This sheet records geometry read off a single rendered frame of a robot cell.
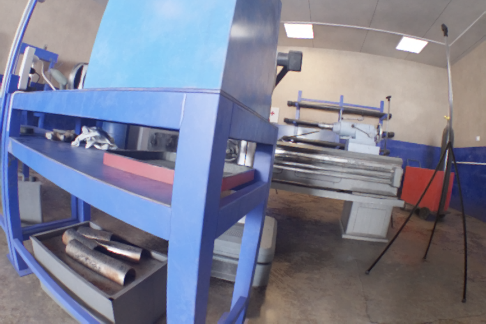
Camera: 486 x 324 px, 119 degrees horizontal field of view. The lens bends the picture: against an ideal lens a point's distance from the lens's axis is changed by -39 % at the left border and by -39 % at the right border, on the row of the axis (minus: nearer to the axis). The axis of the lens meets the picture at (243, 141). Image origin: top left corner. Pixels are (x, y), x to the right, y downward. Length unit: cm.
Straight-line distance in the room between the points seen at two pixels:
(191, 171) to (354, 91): 559
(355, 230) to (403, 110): 413
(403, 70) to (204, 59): 612
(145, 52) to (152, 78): 6
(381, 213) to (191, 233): 222
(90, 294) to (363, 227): 225
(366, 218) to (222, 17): 227
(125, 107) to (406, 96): 603
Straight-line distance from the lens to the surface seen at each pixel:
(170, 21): 45
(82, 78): 95
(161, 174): 56
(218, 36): 38
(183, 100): 37
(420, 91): 639
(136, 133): 623
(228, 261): 130
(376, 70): 612
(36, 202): 167
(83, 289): 89
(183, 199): 37
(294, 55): 145
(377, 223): 249
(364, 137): 252
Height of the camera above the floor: 79
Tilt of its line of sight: level
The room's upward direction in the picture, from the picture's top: 8 degrees clockwise
